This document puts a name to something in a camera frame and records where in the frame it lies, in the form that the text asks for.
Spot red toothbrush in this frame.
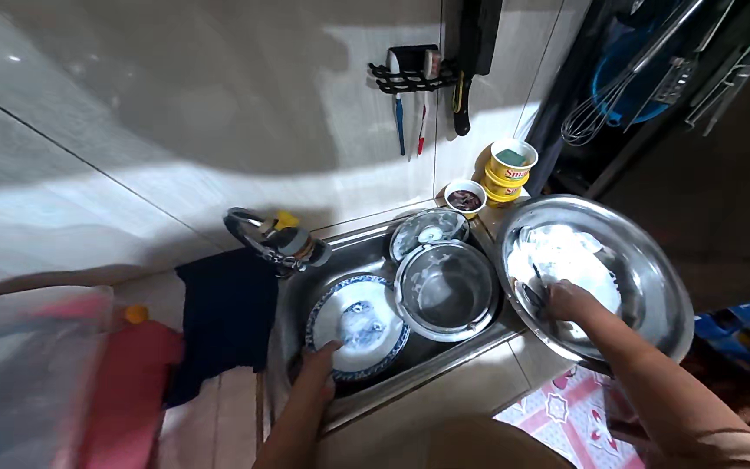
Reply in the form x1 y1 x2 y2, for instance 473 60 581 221
417 50 441 156

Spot pink patterned floor mat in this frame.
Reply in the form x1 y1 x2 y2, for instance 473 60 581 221
492 363 648 469

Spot white dishes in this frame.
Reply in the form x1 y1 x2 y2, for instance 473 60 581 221
507 224 622 332

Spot person's right hand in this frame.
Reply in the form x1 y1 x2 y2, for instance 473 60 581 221
536 279 602 325

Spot blue plastic basin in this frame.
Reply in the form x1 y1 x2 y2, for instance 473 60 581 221
592 25 685 128

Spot white tub, dark red contents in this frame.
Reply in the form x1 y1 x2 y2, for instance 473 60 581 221
444 179 488 219

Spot person's left hand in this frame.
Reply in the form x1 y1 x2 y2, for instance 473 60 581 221
290 340 343 403

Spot black cleaver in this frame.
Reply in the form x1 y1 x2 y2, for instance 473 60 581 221
458 0 504 76

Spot white plate with blue rim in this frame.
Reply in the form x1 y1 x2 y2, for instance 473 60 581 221
305 274 411 383

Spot black wall rack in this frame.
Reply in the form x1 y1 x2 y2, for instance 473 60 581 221
368 44 461 95

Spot large round metal basin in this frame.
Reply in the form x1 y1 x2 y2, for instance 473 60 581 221
496 194 695 375

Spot navy blue cloth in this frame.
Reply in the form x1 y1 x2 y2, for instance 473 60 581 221
164 246 281 410

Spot yellow tub with white rim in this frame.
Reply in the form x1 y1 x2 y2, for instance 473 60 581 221
488 138 539 182

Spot stainless steel sink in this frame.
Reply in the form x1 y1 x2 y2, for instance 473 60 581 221
263 202 530 436

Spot person's left forearm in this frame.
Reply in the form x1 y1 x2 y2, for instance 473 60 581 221
251 383 332 469

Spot chrome faucet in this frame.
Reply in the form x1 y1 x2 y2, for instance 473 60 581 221
223 207 333 277

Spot person's body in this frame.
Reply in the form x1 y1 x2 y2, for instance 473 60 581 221
408 416 578 469

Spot metal tongs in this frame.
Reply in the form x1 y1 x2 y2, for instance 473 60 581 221
685 40 750 138

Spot black-handled knife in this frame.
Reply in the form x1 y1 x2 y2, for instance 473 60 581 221
452 68 474 138

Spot dark brown cabinet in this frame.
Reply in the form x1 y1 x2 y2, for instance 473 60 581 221
585 26 750 315

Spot round metal pot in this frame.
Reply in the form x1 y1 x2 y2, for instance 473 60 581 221
395 239 500 343

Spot person's right forearm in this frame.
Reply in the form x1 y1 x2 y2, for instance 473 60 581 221
577 301 750 469

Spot blue plastic crate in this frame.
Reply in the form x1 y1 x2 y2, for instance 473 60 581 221
694 295 750 372

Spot blue toothbrush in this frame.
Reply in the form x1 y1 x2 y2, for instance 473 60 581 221
390 52 406 156

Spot translucent plastic container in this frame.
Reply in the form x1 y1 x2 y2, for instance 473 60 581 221
0 285 114 469

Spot metal spoon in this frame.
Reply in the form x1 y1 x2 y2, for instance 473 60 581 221
521 263 550 312

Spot metal whisk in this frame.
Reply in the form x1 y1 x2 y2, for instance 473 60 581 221
560 0 705 147

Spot red cloth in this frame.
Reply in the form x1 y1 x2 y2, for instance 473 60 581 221
77 318 184 469

